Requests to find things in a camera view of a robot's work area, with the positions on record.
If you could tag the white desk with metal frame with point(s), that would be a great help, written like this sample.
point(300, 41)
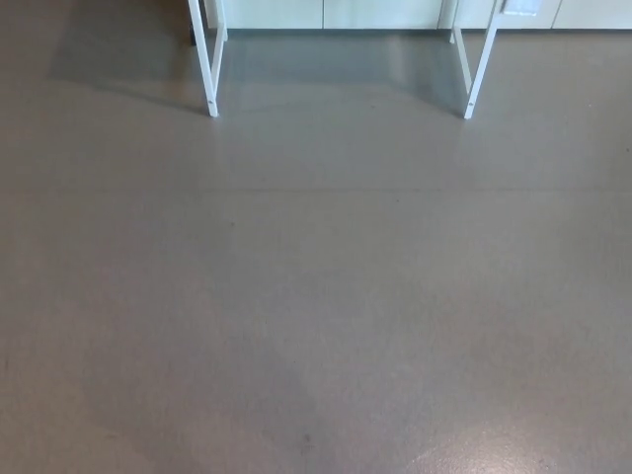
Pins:
point(211, 74)

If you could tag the black caster wheel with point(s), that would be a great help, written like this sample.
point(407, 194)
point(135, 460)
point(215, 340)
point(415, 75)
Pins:
point(191, 38)

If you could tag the white cabinet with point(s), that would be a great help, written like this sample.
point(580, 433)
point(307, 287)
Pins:
point(375, 12)

